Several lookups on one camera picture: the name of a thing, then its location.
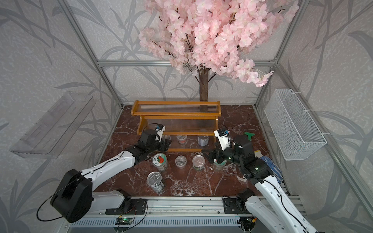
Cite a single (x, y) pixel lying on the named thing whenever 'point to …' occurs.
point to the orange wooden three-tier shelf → (190, 124)
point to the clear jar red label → (219, 167)
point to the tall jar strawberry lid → (160, 161)
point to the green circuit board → (123, 221)
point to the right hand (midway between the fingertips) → (209, 146)
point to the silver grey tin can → (203, 140)
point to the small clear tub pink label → (180, 161)
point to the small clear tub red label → (165, 137)
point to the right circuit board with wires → (247, 223)
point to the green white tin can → (154, 179)
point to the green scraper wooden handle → (249, 135)
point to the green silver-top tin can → (198, 162)
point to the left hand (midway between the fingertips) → (167, 139)
